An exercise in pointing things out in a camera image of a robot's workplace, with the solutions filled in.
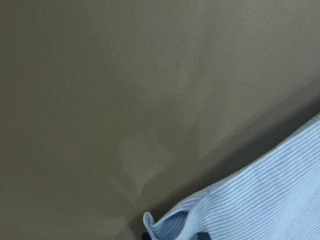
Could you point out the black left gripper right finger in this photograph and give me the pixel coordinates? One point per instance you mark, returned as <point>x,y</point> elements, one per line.
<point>202,236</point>

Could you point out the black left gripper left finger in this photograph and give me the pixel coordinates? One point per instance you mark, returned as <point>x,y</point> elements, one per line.
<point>145,236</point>

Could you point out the blue striped dress shirt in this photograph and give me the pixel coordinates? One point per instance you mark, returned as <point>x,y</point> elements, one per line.
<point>276,197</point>

